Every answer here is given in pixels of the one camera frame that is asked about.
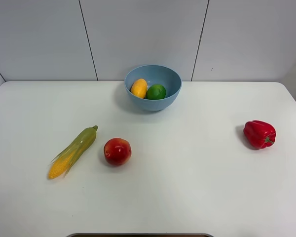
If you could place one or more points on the yellow mango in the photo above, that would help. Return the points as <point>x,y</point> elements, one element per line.
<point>139,88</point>

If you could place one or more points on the green lime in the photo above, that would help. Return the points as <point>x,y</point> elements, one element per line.
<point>156,92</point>

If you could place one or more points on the blue plastic bowl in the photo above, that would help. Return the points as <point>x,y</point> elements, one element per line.
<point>154,74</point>

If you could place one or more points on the corn cob with husk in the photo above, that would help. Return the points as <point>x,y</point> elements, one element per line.
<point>67,158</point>

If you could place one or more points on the red apple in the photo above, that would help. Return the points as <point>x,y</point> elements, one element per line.
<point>117,151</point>

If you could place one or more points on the red bell pepper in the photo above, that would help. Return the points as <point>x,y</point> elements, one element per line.
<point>259,134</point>

